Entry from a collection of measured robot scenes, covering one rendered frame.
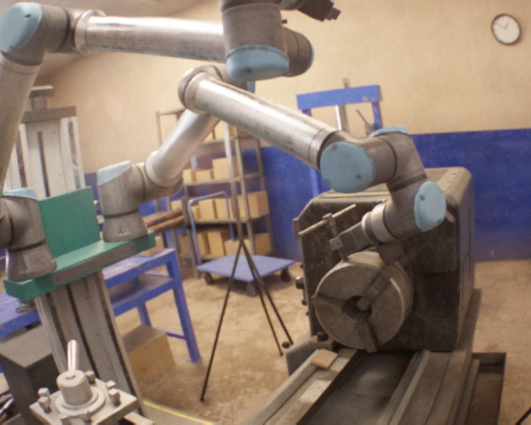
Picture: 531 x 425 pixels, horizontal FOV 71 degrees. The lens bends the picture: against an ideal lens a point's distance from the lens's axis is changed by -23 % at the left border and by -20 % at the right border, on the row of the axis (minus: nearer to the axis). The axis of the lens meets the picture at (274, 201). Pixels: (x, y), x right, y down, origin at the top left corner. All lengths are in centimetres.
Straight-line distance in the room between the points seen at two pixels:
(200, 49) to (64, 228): 98
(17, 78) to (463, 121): 407
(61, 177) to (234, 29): 120
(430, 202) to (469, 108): 364
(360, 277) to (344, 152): 42
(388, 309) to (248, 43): 74
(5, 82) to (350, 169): 77
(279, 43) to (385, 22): 409
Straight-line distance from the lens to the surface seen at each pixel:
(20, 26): 98
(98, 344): 187
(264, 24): 64
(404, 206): 90
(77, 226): 166
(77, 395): 81
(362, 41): 476
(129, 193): 164
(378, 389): 147
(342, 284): 114
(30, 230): 137
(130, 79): 674
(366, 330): 114
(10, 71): 103
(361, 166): 77
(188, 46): 85
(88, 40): 103
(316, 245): 138
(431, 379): 128
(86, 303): 181
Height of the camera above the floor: 156
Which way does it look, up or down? 9 degrees down
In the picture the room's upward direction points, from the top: 8 degrees counter-clockwise
